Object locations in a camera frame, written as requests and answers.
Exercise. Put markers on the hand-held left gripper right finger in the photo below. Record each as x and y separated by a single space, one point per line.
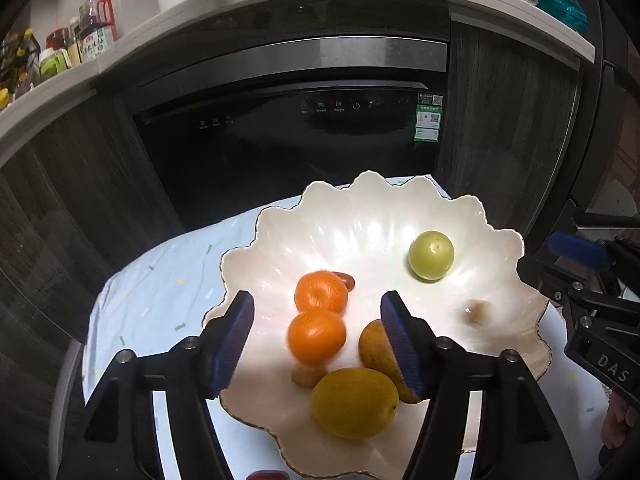
400 345

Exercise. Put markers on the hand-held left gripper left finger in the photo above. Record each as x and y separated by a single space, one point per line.
235 345

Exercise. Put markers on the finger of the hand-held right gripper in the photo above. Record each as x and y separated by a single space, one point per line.
550 277
575 250

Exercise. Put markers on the yellow mango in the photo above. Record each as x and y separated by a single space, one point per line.
375 355

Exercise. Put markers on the yellow lemon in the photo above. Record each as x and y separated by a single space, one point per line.
355 402

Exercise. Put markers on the brown longan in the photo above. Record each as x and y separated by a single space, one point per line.
475 310
305 376

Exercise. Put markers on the orange tangerine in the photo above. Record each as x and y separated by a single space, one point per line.
320 292
316 336

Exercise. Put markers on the small red date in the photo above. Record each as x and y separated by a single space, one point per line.
346 280

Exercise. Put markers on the white scalloped bowl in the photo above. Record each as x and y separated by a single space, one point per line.
350 230

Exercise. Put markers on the person's right hand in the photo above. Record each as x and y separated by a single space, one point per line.
622 420

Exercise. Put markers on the light blue tablecloth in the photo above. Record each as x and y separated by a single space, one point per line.
165 300

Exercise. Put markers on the round green fruit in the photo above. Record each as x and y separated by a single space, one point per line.
431 255

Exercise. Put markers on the red cherry tomato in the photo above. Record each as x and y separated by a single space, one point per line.
265 475

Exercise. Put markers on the dark wood cabinet door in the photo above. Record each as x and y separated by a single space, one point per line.
505 130
75 210

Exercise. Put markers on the black built-in dishwasher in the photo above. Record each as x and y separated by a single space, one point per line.
280 160

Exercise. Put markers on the teal plastic packet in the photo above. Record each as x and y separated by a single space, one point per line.
555 7

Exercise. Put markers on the green lidded white container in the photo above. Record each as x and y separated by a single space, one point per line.
52 64

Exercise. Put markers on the large soy sauce bottle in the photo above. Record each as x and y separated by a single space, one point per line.
95 30

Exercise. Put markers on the red lidded jar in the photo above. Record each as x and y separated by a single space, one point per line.
57 39

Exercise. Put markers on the group of condiment bottles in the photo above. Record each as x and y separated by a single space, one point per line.
17 65

